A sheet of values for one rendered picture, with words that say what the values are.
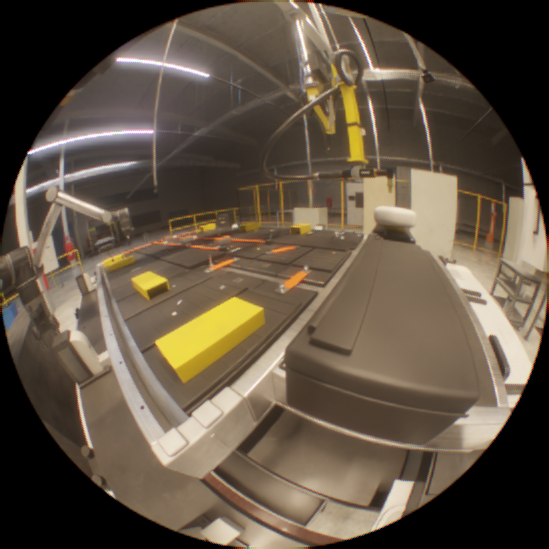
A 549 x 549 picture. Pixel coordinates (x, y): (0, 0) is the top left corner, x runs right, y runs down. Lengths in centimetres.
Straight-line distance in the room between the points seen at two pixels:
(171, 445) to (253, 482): 62
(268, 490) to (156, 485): 52
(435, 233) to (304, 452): 473
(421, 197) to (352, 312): 461
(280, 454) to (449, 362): 36
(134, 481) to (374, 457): 43
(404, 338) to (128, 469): 43
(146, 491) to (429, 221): 496
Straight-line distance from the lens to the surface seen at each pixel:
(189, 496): 35
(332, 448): 44
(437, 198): 482
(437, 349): 16
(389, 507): 39
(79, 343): 54
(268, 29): 1066
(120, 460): 42
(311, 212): 490
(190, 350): 24
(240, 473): 84
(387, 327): 16
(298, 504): 82
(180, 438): 22
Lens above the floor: 119
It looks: 22 degrees down
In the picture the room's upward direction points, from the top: 4 degrees counter-clockwise
